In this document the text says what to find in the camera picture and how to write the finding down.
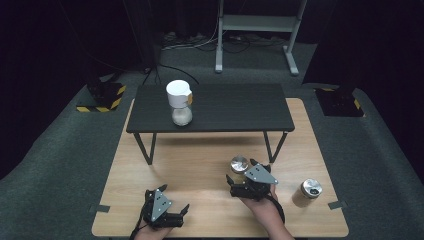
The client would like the black yellow-striped stand base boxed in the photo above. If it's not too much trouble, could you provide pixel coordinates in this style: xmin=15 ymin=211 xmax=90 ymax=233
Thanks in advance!
xmin=314 ymin=86 xmax=365 ymax=118
xmin=75 ymin=81 xmax=128 ymax=114

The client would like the plain silver-lidded glass jar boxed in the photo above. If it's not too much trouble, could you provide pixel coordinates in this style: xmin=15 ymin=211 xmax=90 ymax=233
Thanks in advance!
xmin=229 ymin=155 xmax=250 ymax=185

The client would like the silver-lidded jar with holes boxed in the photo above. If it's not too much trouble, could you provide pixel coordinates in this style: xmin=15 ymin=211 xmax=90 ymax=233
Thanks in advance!
xmin=291 ymin=178 xmax=324 ymax=209

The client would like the person's left hand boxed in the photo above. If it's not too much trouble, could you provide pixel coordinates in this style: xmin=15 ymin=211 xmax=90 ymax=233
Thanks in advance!
xmin=133 ymin=218 xmax=173 ymax=240

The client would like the white-capped glass seasoning jar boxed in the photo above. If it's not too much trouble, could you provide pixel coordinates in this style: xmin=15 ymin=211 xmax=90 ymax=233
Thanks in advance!
xmin=165 ymin=79 xmax=195 ymax=127

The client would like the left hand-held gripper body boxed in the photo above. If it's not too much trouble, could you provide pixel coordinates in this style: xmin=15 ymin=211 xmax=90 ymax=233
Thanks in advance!
xmin=142 ymin=188 xmax=185 ymax=230

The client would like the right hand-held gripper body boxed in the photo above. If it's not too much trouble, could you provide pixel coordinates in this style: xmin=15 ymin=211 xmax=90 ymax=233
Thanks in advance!
xmin=229 ymin=163 xmax=280 ymax=202

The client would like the grey metal stand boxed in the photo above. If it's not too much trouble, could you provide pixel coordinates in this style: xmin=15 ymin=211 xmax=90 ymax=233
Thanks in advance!
xmin=214 ymin=0 xmax=309 ymax=77

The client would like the bundle of floor cables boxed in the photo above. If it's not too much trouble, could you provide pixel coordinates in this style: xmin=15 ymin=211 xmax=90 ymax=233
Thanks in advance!
xmin=161 ymin=16 xmax=288 ymax=55

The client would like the person's right hand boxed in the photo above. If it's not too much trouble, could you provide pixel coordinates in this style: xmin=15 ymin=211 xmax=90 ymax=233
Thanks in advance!
xmin=239 ymin=183 xmax=285 ymax=219

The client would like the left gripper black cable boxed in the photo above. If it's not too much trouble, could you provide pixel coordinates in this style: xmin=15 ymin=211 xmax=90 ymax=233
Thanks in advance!
xmin=129 ymin=213 xmax=148 ymax=240

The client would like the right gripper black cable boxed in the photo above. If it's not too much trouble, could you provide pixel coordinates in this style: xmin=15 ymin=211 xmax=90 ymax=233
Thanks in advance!
xmin=265 ymin=194 xmax=287 ymax=225

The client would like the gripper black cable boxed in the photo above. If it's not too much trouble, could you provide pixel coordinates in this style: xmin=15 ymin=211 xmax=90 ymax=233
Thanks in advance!
xmin=129 ymin=213 xmax=148 ymax=240
xmin=265 ymin=194 xmax=287 ymax=225

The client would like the grey tape strip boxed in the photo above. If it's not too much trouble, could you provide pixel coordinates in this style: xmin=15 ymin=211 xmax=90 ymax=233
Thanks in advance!
xmin=88 ymin=204 xmax=111 ymax=214
xmin=327 ymin=200 xmax=349 ymax=211

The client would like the black shelf with metal legs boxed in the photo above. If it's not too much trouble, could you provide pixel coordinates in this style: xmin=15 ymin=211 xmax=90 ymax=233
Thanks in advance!
xmin=125 ymin=83 xmax=296 ymax=166

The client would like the black floor cable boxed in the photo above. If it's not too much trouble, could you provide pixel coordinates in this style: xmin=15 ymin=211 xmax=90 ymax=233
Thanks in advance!
xmin=142 ymin=63 xmax=201 ymax=86

